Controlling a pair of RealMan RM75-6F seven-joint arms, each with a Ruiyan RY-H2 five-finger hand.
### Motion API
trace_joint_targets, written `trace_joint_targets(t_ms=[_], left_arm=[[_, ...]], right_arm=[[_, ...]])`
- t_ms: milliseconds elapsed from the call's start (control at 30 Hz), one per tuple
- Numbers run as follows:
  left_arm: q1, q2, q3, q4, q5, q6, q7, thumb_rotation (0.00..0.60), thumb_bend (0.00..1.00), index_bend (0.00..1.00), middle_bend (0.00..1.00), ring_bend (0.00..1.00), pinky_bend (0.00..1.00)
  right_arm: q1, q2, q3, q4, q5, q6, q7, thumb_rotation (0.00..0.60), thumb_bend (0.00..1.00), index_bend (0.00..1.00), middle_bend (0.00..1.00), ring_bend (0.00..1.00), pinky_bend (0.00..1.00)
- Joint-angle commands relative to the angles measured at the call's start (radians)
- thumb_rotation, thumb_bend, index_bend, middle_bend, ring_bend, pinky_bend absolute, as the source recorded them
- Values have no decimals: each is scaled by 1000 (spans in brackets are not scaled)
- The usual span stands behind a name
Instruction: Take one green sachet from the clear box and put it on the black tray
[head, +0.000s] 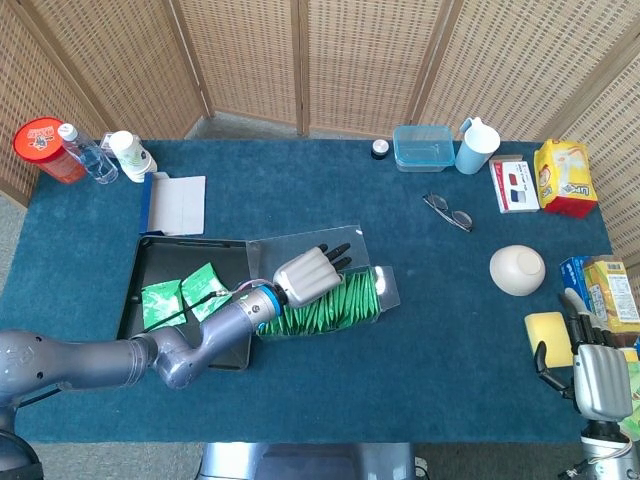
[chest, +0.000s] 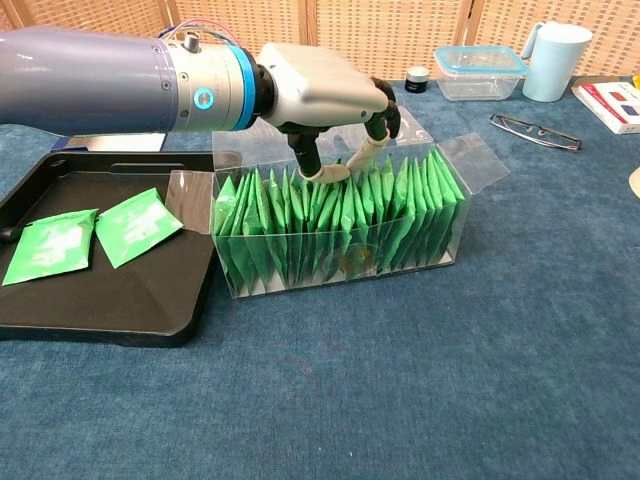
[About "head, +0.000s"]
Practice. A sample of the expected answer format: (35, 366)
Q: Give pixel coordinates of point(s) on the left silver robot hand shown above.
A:
(307, 280)

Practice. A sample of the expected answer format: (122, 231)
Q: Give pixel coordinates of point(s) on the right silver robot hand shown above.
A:
(602, 380)

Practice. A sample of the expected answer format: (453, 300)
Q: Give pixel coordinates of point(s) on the clear box of green sachets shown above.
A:
(280, 250)

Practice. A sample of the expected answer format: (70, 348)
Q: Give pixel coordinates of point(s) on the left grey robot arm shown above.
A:
(100, 365)

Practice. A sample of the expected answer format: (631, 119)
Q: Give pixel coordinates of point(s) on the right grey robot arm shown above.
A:
(607, 460)

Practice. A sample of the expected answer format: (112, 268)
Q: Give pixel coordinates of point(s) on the row of green sachets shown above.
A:
(345, 305)

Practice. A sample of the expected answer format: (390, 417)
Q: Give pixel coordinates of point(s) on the green sachet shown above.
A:
(202, 285)
(160, 302)

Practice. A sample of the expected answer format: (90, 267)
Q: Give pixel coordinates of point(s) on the white paper box blue edge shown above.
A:
(180, 205)

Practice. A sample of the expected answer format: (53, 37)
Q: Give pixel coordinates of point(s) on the yellow and red snack bag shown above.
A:
(565, 175)

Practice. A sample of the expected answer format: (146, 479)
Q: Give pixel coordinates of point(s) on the white box red blue print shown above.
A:
(515, 187)

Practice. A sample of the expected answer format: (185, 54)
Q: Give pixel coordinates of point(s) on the green snack pouch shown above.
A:
(634, 400)

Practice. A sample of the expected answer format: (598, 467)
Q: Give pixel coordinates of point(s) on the yellow sponge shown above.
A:
(547, 335)

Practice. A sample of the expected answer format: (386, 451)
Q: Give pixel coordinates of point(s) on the black plastic tray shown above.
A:
(190, 255)

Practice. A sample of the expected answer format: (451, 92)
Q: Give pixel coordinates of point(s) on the beige upturned bowl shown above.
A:
(517, 270)

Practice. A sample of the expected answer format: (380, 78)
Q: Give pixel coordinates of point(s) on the blue carpet table cover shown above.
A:
(400, 390)

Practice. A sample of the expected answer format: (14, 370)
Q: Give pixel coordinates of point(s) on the small black silver-capped jar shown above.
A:
(380, 149)

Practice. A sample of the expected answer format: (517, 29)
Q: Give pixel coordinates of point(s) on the black-framed eyeglasses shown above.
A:
(457, 217)

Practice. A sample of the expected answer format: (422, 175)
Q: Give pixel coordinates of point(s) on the clear food container blue lid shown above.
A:
(424, 147)

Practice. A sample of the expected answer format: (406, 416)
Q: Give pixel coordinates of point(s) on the grey robot torso base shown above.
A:
(300, 462)

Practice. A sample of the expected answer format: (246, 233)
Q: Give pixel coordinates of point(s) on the light blue plastic pitcher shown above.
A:
(475, 150)

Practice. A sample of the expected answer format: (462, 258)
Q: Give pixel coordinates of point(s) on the white bottle with green print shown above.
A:
(130, 155)

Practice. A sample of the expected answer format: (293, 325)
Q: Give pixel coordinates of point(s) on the woven bamboo folding screen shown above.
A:
(350, 60)

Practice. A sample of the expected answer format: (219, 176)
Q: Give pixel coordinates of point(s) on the clear plastic water bottle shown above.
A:
(95, 160)

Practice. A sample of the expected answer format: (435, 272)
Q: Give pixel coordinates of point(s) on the orange jar with red lid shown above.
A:
(37, 140)

